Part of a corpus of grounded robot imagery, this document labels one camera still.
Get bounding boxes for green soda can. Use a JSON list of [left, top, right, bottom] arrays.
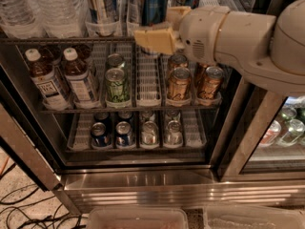
[[106, 53, 126, 71], [105, 68, 131, 108]]

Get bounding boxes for front left gold can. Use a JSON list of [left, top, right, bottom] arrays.
[[167, 67, 192, 102]]

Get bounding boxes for red white can behind glass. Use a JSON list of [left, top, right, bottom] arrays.
[[259, 120, 281, 146]]

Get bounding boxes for front right silver can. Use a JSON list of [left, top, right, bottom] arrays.
[[164, 120, 183, 148]]

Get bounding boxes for front dark blue can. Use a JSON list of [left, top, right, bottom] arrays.
[[91, 122, 112, 149]]

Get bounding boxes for right clear water bottle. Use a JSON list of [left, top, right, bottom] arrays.
[[37, 0, 82, 39]]

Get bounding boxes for brown tea bottle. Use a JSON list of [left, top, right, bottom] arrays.
[[64, 48, 99, 109], [25, 49, 70, 111]]

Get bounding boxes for rear left gold can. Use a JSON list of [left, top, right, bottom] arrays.
[[167, 54, 189, 76]]

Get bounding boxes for front right gold can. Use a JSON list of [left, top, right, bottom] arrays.
[[196, 66, 224, 106]]

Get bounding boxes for left brown tea bottle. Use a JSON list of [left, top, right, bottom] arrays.
[[25, 49, 70, 111]]

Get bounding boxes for rear green soda can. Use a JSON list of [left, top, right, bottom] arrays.
[[106, 53, 126, 71]]

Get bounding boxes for left clear plastic bin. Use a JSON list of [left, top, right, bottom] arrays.
[[86, 206, 189, 229]]

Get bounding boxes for clear plastic bin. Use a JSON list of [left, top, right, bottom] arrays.
[[86, 206, 189, 229], [203, 205, 305, 229]]

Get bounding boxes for clear water bottle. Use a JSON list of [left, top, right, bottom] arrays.
[[37, 0, 82, 39], [0, 0, 45, 39]]

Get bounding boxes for right clear plastic bin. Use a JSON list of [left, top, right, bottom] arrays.
[[203, 205, 305, 229]]

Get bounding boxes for left clear water bottle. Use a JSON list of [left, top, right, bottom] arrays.
[[0, 0, 45, 39]]

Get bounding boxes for front green soda can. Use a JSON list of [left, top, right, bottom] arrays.
[[105, 68, 131, 108]]

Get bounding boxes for front left silver can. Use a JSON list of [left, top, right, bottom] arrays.
[[140, 121, 159, 149]]

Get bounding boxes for black floor cables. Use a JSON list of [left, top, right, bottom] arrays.
[[0, 162, 88, 229]]

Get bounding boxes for front blue Pepsi can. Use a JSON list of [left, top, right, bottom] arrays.
[[115, 121, 135, 149]]

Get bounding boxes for stainless steel display fridge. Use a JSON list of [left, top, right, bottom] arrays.
[[0, 0, 305, 214]]

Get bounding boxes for blue Red Bull can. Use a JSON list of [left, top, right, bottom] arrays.
[[138, 0, 168, 27]]

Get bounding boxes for left silver energy drink can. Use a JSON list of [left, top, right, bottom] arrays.
[[86, 0, 119, 36]]

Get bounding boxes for green can behind glass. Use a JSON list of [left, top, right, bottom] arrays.
[[276, 107, 305, 147]]

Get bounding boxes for right brown tea bottle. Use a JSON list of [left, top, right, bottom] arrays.
[[64, 48, 99, 109]]

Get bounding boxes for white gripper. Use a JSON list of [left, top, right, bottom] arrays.
[[133, 6, 231, 65]]

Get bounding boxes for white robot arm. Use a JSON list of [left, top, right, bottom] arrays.
[[133, 0, 305, 96]]

